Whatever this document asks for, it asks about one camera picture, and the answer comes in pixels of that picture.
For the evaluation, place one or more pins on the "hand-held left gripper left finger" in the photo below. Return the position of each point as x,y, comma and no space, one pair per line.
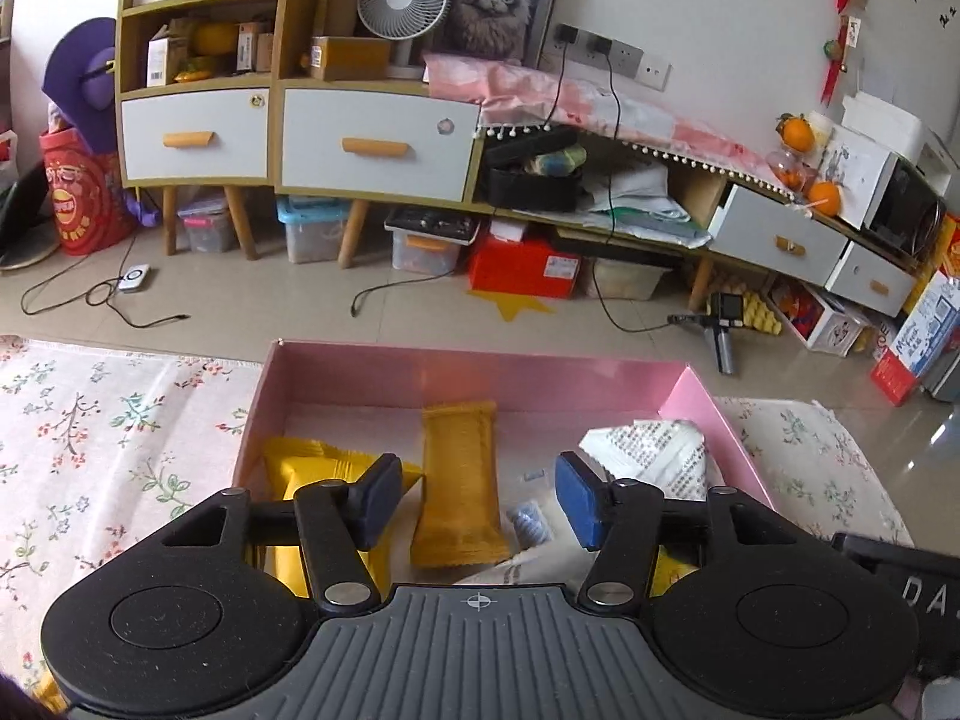
379,499

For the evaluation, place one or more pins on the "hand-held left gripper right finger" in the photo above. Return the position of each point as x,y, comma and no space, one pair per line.
577,499

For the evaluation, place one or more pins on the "framed cat picture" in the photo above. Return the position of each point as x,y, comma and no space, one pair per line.
487,7

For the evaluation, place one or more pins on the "pink cardboard box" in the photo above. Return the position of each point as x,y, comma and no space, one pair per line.
465,375

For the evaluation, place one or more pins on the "white plastic tub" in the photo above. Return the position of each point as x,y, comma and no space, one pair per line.
626,281

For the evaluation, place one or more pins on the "clear storage box blue lid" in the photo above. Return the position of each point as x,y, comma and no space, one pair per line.
311,232

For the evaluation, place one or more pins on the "yellow star floor sticker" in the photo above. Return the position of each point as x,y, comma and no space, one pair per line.
514,306

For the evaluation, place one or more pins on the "yellow egg tray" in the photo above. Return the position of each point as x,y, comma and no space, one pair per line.
761,315

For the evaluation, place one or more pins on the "white packet green corner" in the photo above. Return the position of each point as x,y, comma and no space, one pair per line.
652,457

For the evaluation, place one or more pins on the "brown cardboard box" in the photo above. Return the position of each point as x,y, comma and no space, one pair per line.
352,60

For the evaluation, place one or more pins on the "red gift bag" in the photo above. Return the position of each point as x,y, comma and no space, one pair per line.
79,195

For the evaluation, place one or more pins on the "wooden shelf cabinet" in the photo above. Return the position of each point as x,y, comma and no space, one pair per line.
281,30

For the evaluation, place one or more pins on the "red hanging wall ornament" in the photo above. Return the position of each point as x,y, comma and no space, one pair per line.
832,79

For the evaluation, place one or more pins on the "black case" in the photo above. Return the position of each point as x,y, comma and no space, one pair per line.
532,191

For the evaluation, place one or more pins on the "wall power outlet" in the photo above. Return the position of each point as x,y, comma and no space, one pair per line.
622,56

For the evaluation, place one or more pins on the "clear storage box orange contents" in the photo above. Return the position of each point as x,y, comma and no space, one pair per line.
427,251

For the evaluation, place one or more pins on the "white round device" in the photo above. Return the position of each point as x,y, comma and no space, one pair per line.
135,279

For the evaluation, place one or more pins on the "floral tablecloth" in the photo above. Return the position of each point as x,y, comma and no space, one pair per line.
90,450

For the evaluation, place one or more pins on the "black microwave oven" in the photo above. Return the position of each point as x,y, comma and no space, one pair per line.
900,202

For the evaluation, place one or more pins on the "mustard snack packet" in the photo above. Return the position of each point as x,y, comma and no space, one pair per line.
457,480

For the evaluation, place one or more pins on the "white printed box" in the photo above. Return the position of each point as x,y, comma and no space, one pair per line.
832,330

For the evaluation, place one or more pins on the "orange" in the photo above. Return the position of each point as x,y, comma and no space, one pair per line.
796,133
825,199

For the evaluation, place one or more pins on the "yellow packet blue label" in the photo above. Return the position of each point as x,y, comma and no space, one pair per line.
671,570

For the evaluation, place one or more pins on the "blue white carton box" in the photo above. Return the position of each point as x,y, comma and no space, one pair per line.
919,337

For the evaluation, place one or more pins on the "pink patterned cloth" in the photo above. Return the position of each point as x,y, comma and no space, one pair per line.
525,86

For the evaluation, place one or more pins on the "low wooden sideboard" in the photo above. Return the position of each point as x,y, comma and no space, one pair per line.
697,195

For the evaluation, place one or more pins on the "red cardboard box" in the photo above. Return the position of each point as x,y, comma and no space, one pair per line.
517,270

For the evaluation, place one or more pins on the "white foam box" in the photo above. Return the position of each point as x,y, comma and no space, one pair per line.
892,124

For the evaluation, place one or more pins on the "small blue white sachet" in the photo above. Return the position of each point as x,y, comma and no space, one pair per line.
529,521

